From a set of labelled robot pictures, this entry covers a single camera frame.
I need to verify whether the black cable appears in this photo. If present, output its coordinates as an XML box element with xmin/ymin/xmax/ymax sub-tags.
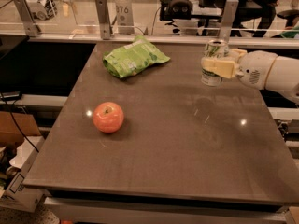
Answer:
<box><xmin>0</xmin><ymin>91</ymin><xmax>40</xmax><ymax>154</ymax></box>

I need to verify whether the right metal bracket post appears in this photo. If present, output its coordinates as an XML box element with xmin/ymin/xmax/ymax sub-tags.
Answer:
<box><xmin>218</xmin><ymin>0</ymin><xmax>239</xmax><ymax>42</ymax></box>

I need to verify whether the white equipment box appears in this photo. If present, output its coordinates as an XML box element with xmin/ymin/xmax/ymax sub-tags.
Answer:
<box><xmin>26</xmin><ymin>0</ymin><xmax>57</xmax><ymax>21</ymax></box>

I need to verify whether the left metal bracket post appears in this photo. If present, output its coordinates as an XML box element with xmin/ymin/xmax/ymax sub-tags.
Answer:
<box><xmin>13</xmin><ymin>0</ymin><xmax>40</xmax><ymax>37</ymax></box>

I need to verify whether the green snack bag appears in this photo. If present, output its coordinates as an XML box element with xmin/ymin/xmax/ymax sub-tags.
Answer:
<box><xmin>103</xmin><ymin>35</ymin><xmax>170</xmax><ymax>78</ymax></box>

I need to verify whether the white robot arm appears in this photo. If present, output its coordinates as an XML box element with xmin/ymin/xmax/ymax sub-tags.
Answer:
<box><xmin>201</xmin><ymin>49</ymin><xmax>299</xmax><ymax>104</ymax></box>

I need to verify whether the cardboard box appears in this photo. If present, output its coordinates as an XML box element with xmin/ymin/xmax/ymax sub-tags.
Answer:
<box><xmin>0</xmin><ymin>111</ymin><xmax>44</xmax><ymax>212</ymax></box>

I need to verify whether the middle metal bracket post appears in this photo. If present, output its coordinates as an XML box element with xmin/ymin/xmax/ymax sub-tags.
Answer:
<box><xmin>95</xmin><ymin>0</ymin><xmax>112</xmax><ymax>40</ymax></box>

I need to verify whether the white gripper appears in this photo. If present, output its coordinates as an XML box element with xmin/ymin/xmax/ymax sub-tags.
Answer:
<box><xmin>201</xmin><ymin>49</ymin><xmax>278</xmax><ymax>90</ymax></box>

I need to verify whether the numbered sign plate 376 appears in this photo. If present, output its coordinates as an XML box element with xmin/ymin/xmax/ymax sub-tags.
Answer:
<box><xmin>115</xmin><ymin>0</ymin><xmax>135</xmax><ymax>35</ymax></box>

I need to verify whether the red apple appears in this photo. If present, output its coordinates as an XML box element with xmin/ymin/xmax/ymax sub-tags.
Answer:
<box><xmin>93</xmin><ymin>102</ymin><xmax>124</xmax><ymax>133</ymax></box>

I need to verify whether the metal bracket post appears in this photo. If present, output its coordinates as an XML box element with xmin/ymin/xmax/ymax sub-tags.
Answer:
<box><xmin>13</xmin><ymin>0</ymin><xmax>40</xmax><ymax>37</ymax></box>
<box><xmin>95</xmin><ymin>0</ymin><xmax>112</xmax><ymax>40</ymax></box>
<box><xmin>218</xmin><ymin>0</ymin><xmax>239</xmax><ymax>42</ymax></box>

